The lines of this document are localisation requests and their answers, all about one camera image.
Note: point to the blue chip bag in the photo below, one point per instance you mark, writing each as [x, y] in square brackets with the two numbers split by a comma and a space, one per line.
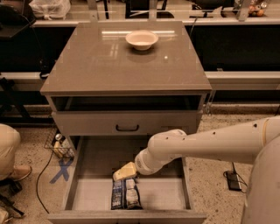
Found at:
[125, 195]

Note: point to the grey drawer cabinet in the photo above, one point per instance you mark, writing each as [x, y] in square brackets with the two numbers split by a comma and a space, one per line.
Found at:
[99, 71]

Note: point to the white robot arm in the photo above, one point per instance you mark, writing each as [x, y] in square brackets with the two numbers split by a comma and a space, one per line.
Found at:
[256, 143]

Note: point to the person's beige trouser leg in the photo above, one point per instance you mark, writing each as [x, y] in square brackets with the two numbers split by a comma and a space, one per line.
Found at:
[9, 141]

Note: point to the white paper bowl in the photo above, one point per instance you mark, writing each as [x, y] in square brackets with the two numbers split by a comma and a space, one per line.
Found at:
[142, 40]

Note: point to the wire basket with bottles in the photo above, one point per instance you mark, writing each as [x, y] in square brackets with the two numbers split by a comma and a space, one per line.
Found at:
[58, 144]

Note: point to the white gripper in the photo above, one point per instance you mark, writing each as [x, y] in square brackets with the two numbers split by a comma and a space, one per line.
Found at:
[141, 164]

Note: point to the open grey lower drawer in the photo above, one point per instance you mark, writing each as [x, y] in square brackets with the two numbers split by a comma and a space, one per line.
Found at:
[164, 196]

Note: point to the white plastic bag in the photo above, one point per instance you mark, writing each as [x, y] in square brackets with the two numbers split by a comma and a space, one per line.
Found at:
[50, 9]

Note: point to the tan shoe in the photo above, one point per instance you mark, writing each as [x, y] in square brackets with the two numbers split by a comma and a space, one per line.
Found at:
[20, 172]

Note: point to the black power adapter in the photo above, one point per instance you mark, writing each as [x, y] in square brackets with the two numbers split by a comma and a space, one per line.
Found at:
[233, 181]

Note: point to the black drawer handle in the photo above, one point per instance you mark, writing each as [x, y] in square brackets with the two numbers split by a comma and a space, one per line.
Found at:
[127, 129]

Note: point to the fruit pile on shelf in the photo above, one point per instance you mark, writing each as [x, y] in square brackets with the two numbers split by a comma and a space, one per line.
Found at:
[257, 8]

